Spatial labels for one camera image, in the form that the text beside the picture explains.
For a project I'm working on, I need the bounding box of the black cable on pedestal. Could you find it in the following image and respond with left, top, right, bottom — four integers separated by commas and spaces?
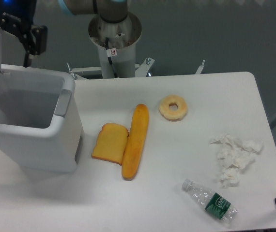
105, 36, 118, 79

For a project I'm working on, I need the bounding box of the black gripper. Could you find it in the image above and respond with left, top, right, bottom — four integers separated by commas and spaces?
0, 0, 48, 68

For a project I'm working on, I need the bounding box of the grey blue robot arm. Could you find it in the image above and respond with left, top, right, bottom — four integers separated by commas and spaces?
0, 0, 128, 68

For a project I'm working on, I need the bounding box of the long baguette bread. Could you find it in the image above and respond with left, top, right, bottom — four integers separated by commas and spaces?
122, 104, 149, 180

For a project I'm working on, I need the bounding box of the crumpled white tissue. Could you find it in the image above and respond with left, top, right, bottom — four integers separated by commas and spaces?
209, 134, 264, 189

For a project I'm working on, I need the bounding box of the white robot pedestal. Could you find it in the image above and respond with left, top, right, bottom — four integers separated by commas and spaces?
67, 12, 206, 79

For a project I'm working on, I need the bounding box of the clear plastic water bottle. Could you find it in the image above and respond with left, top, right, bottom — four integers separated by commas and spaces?
182, 179, 237, 224

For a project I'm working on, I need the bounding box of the glazed donut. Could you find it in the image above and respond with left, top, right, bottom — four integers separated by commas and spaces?
158, 95, 188, 121

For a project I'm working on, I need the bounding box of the white trash can body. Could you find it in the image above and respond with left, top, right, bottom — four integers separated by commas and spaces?
0, 65, 83, 173

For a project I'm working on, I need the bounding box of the toast slice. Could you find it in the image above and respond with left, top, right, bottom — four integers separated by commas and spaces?
91, 123, 129, 165

